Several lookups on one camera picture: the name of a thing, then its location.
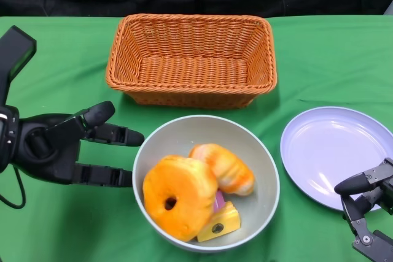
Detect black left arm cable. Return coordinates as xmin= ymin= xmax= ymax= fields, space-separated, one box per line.
xmin=0 ymin=166 xmax=25 ymax=210

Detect lavender round plate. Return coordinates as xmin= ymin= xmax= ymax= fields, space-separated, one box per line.
xmin=281 ymin=106 xmax=393 ymax=213

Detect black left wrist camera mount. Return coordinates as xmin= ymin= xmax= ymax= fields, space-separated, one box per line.
xmin=0 ymin=25 xmax=37 ymax=108

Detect orange striped long bread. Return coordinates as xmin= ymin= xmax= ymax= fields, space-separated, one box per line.
xmin=189 ymin=143 xmax=255 ymax=197

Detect pink white toy cake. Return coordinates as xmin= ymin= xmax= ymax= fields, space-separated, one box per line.
xmin=213 ymin=191 xmax=227 ymax=214

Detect grey round bowl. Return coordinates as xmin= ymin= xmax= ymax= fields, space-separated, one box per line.
xmin=131 ymin=115 xmax=281 ymax=254

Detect orange wicker basket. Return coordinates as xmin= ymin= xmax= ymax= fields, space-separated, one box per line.
xmin=106 ymin=13 xmax=278 ymax=110

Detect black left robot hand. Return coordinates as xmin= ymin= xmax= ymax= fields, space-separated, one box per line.
xmin=14 ymin=101 xmax=145 ymax=188

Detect yellow toy cake slice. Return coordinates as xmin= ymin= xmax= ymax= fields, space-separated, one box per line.
xmin=196 ymin=201 xmax=242 ymax=243

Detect orange ring-shaped bread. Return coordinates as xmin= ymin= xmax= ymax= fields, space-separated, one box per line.
xmin=142 ymin=155 xmax=219 ymax=243

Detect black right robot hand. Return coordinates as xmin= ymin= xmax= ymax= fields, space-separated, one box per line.
xmin=333 ymin=157 xmax=393 ymax=258

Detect green tablecloth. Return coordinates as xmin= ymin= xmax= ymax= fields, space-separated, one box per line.
xmin=0 ymin=15 xmax=393 ymax=262

